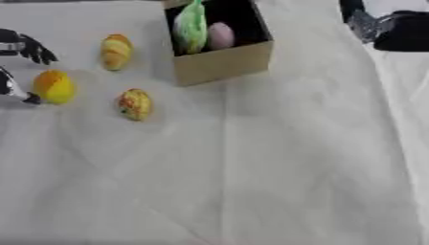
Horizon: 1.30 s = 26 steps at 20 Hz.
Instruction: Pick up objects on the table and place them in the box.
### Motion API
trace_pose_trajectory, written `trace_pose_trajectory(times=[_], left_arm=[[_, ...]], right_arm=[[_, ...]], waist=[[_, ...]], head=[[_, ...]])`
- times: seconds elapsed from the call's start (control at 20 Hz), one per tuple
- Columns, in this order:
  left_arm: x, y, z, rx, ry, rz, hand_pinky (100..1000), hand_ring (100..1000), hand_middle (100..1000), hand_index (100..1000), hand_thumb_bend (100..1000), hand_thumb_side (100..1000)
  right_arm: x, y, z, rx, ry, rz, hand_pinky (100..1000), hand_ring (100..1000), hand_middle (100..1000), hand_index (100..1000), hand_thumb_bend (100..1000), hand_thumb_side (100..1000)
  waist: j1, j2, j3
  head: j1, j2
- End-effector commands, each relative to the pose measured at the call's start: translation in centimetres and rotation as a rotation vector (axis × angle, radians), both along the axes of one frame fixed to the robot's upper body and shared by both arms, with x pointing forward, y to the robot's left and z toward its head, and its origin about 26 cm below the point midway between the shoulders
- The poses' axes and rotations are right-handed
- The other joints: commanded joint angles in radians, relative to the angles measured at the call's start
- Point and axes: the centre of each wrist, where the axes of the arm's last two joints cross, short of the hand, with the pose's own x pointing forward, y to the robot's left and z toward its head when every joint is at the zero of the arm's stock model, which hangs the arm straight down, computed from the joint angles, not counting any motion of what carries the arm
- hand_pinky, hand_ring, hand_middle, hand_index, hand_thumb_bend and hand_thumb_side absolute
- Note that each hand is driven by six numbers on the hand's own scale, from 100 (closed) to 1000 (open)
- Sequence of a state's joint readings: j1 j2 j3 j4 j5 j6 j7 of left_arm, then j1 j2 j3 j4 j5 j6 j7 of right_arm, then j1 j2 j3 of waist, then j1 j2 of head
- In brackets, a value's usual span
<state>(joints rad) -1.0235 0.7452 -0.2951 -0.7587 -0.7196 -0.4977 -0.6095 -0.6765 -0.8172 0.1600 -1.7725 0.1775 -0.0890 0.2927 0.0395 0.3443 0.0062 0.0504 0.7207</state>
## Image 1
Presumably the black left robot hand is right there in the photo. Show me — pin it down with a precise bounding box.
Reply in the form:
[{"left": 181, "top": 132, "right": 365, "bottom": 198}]
[{"left": 0, "top": 28, "right": 60, "bottom": 105}]

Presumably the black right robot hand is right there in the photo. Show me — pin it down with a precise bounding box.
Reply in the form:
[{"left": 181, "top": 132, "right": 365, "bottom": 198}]
[{"left": 338, "top": 0, "right": 429, "bottom": 53}]

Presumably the tan cardboard box black inside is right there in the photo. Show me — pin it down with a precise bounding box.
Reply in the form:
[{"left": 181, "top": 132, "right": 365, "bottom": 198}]
[{"left": 161, "top": 0, "right": 275, "bottom": 87}]

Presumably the yellow orange toy fruit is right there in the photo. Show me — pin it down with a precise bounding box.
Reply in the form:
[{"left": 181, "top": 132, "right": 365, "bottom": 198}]
[{"left": 30, "top": 69, "right": 78, "bottom": 105}]

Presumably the tan toy croissant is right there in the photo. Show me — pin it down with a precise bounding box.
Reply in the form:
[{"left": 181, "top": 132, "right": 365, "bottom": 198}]
[{"left": 99, "top": 33, "right": 134, "bottom": 72}]

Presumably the yellow red speckled toy bun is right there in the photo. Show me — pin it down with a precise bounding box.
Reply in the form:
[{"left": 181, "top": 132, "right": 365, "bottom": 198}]
[{"left": 115, "top": 88, "right": 154, "bottom": 122}]

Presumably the green leafy toy vegetable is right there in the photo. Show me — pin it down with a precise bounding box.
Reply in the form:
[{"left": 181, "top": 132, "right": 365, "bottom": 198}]
[{"left": 170, "top": 0, "right": 210, "bottom": 56}]

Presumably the pink toy egg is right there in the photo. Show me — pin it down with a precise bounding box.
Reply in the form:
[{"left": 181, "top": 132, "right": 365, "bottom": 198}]
[{"left": 206, "top": 21, "right": 237, "bottom": 52}]

